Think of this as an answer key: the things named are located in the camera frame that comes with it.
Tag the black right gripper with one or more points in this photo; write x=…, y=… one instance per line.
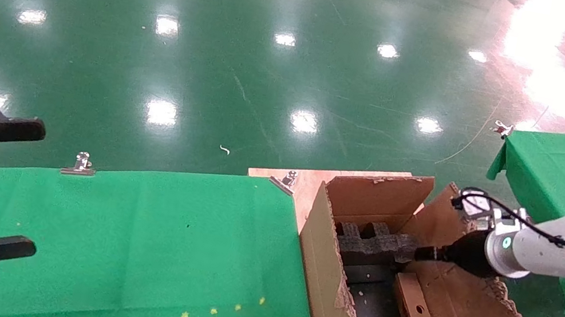
x=469, y=252

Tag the small brown cardboard box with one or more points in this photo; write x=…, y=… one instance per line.
x=415, y=310

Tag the black foam insert block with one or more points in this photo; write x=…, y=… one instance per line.
x=371, y=247

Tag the silver metal binder clip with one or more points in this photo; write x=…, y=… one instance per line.
x=287, y=180
x=79, y=165
x=502, y=129

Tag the large green table cloth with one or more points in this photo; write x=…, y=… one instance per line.
x=101, y=231

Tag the small white floor scrap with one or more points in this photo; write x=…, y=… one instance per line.
x=225, y=149

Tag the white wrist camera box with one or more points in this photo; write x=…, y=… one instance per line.
x=476, y=204

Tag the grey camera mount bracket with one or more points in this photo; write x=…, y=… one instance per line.
x=500, y=223

